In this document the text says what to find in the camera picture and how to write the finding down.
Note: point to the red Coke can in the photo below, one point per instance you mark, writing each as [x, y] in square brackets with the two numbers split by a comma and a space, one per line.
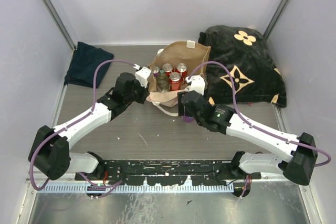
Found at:
[168, 69]
[182, 69]
[175, 81]

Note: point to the black floral plush blanket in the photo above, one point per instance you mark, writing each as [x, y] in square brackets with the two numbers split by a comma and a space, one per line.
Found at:
[250, 76]

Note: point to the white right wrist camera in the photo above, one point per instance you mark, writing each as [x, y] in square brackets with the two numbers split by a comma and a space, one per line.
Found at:
[195, 83]

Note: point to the dark navy folded cloth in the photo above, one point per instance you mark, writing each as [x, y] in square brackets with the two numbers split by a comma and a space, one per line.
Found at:
[85, 60]

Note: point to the purple fanta can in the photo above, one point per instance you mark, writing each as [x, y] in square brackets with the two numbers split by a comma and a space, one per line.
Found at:
[187, 119]
[155, 70]

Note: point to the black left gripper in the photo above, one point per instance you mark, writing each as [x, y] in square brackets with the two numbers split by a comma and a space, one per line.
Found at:
[145, 93]

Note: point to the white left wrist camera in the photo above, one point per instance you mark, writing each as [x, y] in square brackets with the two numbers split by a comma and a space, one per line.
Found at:
[142, 74]

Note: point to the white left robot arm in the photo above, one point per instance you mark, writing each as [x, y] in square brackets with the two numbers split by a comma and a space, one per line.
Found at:
[51, 153]

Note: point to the aluminium frame rail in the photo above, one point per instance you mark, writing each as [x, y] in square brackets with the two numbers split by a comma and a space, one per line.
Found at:
[60, 24]

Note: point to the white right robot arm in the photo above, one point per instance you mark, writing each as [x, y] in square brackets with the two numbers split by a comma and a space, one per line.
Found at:
[292, 156]

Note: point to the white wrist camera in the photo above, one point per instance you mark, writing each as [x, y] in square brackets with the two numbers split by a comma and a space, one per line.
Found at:
[195, 83]
[142, 74]

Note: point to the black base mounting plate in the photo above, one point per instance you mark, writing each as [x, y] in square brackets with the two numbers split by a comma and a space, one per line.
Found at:
[168, 172]

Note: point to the green cap glass bottle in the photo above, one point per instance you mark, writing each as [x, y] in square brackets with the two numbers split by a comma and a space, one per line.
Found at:
[162, 82]

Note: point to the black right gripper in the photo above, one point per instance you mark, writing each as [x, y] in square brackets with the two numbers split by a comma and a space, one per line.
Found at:
[181, 106]

